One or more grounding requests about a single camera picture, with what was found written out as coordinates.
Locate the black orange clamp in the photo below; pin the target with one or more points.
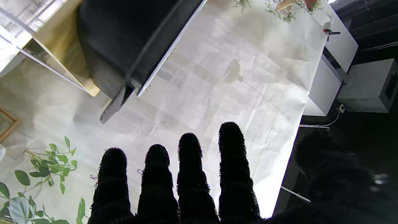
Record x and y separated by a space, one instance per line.
330 32

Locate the wooden top metal frame shelf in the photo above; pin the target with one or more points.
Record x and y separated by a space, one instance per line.
65 40

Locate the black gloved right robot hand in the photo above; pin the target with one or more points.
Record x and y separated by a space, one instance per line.
192 193

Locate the white foam board panel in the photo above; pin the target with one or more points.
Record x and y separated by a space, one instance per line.
329 77

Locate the grey metal equipment box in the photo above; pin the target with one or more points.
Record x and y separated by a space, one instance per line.
367 87

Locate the black patterned baking tray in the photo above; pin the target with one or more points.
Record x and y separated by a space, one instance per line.
124 37

